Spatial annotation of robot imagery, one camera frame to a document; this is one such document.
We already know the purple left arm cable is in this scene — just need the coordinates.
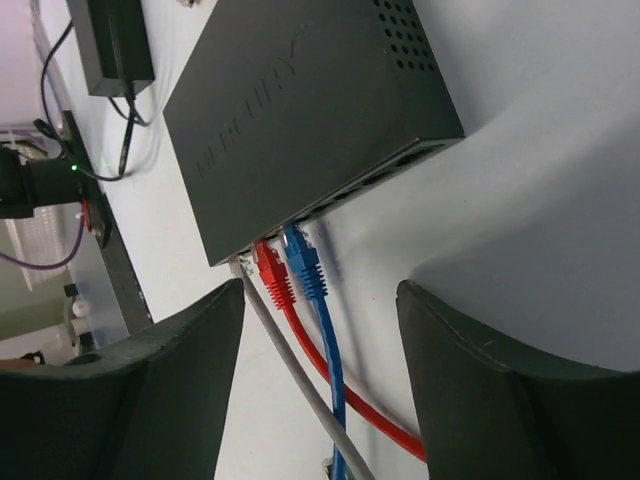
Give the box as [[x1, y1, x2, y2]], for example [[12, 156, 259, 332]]
[[0, 212, 87, 274]]

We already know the thin black power cable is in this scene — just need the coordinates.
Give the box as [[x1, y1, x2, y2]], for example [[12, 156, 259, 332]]
[[33, 19, 154, 182]]

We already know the blue ethernet cable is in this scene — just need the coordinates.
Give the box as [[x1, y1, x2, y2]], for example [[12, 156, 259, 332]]
[[282, 222, 349, 480]]

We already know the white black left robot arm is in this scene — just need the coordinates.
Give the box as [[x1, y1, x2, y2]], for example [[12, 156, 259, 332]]
[[1, 146, 86, 220]]

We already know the red ethernet cable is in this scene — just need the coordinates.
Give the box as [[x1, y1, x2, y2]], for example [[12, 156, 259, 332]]
[[253, 238, 429, 464]]

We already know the black network switch box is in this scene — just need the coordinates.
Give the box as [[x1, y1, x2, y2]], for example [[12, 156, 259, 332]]
[[164, 1, 464, 265]]

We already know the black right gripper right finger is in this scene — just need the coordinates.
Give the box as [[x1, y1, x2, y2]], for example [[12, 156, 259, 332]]
[[396, 280, 639, 479]]

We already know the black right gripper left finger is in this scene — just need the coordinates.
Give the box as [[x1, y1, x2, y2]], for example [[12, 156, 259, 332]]
[[1, 279, 245, 479]]

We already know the black power adapter brick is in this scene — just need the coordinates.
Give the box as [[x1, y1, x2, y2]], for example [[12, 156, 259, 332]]
[[67, 0, 155, 98]]

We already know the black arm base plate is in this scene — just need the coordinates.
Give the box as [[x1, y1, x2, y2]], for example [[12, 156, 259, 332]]
[[62, 110, 152, 346]]

